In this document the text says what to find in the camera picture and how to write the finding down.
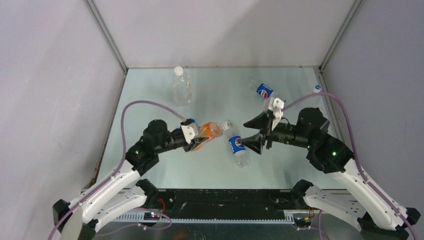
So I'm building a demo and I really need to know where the left controller board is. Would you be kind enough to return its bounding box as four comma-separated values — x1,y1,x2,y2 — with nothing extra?
143,212,162,221

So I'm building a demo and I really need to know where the grey aluminium frame rail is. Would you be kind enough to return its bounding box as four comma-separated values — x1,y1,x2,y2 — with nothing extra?
313,66,352,150

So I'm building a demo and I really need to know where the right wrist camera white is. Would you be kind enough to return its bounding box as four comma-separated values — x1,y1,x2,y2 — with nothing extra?
268,96,285,131

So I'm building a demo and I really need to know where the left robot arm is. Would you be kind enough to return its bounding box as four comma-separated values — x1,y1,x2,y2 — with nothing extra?
52,119,203,240

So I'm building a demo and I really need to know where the Pepsi bottle blue label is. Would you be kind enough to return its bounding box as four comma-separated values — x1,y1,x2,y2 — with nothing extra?
248,78,286,102

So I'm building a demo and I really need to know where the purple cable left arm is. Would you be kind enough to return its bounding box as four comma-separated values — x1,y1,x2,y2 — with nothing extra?
46,100,190,240

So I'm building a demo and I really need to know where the cream label clear bottle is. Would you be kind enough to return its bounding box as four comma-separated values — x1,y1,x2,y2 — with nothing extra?
172,69,192,106

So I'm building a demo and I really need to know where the controller board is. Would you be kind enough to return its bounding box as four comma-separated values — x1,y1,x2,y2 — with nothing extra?
293,217,313,231
143,212,162,221

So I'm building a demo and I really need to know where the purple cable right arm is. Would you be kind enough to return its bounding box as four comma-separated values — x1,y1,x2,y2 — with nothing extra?
283,92,420,240

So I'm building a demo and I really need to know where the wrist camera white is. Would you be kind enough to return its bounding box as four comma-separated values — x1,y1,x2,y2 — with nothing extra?
180,118,200,144
268,96,285,131

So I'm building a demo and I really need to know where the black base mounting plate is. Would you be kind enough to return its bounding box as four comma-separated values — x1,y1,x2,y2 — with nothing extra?
142,188,309,221

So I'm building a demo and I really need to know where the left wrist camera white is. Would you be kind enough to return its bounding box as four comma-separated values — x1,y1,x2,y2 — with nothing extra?
180,118,200,144

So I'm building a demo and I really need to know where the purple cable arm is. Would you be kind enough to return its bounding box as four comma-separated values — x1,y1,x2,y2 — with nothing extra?
46,100,190,240
283,92,420,240

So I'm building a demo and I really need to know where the white slotted cable duct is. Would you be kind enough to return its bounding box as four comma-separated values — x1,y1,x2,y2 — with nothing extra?
110,211,296,225

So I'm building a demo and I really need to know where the white bottle cap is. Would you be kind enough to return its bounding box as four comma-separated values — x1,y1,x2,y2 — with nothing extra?
313,84,322,93
221,120,233,131
173,66,184,76

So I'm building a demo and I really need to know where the right controller board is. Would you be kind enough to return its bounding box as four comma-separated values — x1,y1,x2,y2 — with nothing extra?
293,217,313,231

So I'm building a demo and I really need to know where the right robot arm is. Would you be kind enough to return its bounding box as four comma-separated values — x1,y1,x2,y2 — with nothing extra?
241,107,421,240

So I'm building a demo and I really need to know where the clear unlabelled plastic bottle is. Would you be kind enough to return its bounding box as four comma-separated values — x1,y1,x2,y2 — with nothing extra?
311,84,322,103

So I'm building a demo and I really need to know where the orange label plastic bottle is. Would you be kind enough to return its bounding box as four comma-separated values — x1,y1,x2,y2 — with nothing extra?
196,122,225,151

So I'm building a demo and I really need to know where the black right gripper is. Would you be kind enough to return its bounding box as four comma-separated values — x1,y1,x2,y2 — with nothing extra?
236,111,312,154

